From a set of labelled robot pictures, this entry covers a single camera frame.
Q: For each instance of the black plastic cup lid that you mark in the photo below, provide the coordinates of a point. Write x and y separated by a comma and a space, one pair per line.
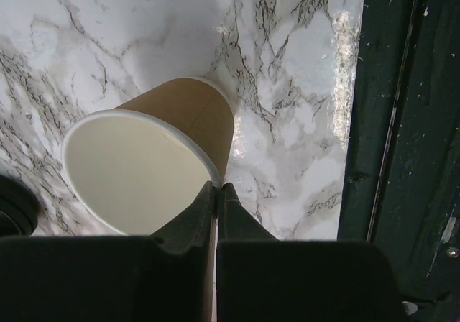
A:
19, 209

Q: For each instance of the brown paper coffee cup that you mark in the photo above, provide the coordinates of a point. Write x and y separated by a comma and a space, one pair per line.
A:
139, 165

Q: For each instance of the black table front rail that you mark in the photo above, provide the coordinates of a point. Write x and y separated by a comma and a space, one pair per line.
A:
401, 185

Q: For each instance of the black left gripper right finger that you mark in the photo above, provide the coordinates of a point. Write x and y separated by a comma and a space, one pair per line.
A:
260, 278

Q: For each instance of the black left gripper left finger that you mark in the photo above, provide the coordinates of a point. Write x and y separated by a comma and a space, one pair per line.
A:
164, 276

